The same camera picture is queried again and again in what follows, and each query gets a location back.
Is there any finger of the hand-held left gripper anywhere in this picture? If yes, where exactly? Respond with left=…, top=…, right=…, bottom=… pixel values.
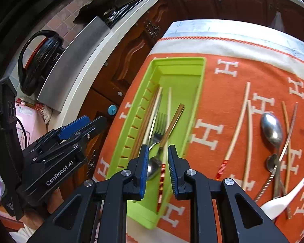
left=30, top=116, right=90, bottom=157
left=38, top=116, right=108, bottom=167

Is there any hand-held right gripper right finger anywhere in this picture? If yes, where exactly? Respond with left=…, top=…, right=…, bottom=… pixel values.
left=167, top=145, right=289, bottom=243

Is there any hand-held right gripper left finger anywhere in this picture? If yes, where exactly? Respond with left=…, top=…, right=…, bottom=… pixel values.
left=28, top=144, right=150, bottom=243

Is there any long-handled steel spoon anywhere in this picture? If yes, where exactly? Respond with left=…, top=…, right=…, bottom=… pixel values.
left=146, top=142, right=163, bottom=181

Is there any plain brown wooden chopstick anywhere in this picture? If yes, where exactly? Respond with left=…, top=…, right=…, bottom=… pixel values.
left=130, top=88, right=160, bottom=159

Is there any steel fork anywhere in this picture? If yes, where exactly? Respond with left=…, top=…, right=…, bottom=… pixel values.
left=149, top=112, right=168, bottom=146

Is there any brown chopstick striped end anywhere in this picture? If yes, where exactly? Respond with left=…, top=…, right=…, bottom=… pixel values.
left=156, top=103, right=186, bottom=212

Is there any green plastic utensil tray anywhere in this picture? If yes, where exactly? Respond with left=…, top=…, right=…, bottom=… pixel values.
left=105, top=56, right=207, bottom=230

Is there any small spoon patterned handle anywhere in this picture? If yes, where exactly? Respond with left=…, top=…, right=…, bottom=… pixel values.
left=256, top=153, right=279, bottom=201

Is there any large steel spoon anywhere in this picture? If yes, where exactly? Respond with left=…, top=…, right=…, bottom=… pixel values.
left=260, top=112, right=284, bottom=199

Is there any white ceramic spoon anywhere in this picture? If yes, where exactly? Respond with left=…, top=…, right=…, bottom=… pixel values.
left=260, top=177, right=304, bottom=221

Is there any light brown wooden chopstick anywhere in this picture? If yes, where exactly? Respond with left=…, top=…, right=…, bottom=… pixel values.
left=281, top=102, right=293, bottom=219

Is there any steel chopstick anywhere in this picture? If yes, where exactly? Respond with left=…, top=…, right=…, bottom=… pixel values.
left=277, top=103, right=299, bottom=164

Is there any person's left hand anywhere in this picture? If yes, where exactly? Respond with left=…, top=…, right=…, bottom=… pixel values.
left=24, top=189, right=67, bottom=230

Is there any crumpled floral cloth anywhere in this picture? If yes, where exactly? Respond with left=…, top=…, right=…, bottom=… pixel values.
left=16, top=98, right=53, bottom=124

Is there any pink appliance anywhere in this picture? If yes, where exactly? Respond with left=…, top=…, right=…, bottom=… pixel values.
left=15, top=104, right=41, bottom=148

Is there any stainless steel panel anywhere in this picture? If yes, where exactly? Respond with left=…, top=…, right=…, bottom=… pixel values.
left=37, top=15, right=115, bottom=113

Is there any black pressure cooker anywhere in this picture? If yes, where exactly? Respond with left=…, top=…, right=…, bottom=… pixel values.
left=17, top=30, right=64, bottom=97

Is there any orange patterned blanket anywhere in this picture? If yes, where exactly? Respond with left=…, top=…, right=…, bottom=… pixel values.
left=92, top=37, right=304, bottom=243

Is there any black wok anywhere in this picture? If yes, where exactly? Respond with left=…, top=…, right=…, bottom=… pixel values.
left=74, top=0, right=133, bottom=26

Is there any pale printed table cover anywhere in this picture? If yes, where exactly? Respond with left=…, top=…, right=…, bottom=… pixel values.
left=165, top=20, right=304, bottom=56

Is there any white plastic bag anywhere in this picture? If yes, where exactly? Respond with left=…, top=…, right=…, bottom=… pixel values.
left=271, top=11, right=287, bottom=29

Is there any black cable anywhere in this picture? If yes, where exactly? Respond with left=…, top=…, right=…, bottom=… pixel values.
left=17, top=117, right=29, bottom=149

